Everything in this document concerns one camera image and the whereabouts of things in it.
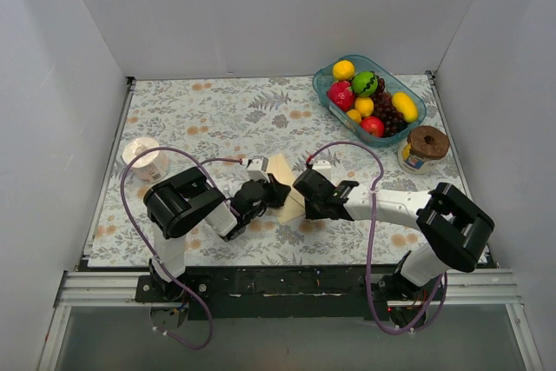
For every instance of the small yellow lemon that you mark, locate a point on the small yellow lemon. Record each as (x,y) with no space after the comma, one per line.
(365,106)

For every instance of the dark purple grapes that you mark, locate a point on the dark purple grapes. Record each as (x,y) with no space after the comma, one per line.
(391,118)

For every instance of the yellow mango toy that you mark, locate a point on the yellow mango toy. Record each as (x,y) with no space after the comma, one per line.
(406,106)

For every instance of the red apple toy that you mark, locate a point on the red apple toy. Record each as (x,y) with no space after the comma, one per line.
(373,125)

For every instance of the teal plastic fruit basket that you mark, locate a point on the teal plastic fruit basket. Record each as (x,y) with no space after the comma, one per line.
(323,79)

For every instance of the white labelled jar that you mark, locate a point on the white labelled jar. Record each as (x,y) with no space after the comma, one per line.
(412,163)

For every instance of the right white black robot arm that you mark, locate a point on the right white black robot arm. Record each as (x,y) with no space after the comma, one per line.
(455,228)

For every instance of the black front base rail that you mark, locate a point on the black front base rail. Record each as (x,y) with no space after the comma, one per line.
(282,292)

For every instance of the beige paper envelope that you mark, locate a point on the beige paper envelope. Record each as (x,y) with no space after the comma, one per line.
(293,206)

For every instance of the small orange lemon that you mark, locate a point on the small orange lemon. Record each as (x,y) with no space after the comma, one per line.
(354,115)

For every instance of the yellow orange fruit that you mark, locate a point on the yellow orange fruit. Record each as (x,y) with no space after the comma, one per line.
(343,70)

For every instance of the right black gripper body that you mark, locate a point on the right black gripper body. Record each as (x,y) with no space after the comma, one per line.
(307,184)

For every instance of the aluminium frame profile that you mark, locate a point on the aluminium frame profile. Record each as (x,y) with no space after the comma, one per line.
(85,289)

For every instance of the white toilet paper roll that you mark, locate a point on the white toilet paper roll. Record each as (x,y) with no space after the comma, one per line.
(151,167)

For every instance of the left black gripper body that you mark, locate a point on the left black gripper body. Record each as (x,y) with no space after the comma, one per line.
(269,193)

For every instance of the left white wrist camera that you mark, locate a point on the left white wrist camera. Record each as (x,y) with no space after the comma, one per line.
(257,167)

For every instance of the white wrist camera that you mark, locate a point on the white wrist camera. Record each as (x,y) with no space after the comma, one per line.
(257,167)
(324,168)

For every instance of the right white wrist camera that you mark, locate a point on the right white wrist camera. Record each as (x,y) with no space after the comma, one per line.
(324,168)

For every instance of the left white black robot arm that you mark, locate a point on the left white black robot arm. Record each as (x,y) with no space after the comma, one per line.
(177,205)

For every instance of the green watermelon toy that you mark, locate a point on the green watermelon toy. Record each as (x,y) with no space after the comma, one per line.
(365,83)

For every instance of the red strawberry toy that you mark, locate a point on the red strawberry toy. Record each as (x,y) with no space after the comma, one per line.
(341,94)

